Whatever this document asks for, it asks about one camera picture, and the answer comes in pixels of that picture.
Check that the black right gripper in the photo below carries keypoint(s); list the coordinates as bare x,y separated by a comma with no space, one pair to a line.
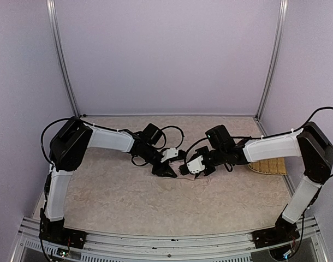
205,162

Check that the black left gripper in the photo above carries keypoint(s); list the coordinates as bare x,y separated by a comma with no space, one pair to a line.
161,167

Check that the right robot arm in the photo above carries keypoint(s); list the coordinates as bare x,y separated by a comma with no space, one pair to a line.
309,143

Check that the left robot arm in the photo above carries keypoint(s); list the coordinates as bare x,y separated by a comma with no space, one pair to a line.
68,148

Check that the woven bamboo tray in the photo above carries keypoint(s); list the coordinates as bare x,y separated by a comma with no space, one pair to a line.
275,166

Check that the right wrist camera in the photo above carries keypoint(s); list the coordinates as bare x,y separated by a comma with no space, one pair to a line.
193,167

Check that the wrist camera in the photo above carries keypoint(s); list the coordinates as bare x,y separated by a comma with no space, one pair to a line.
172,154
193,167

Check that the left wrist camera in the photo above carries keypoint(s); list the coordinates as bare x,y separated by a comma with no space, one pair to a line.
172,154

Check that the aluminium front rail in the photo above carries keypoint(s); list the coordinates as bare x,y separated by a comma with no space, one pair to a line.
98,246

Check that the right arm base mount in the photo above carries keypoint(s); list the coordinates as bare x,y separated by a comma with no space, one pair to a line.
275,235

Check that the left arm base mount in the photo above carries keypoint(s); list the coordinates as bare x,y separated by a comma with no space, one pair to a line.
63,236

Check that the right aluminium frame post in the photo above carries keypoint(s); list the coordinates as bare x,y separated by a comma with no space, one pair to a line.
274,58

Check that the aluminium frame post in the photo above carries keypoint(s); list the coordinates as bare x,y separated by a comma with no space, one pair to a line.
51,10
274,58

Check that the left aluminium frame post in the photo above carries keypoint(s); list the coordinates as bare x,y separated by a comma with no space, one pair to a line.
51,10

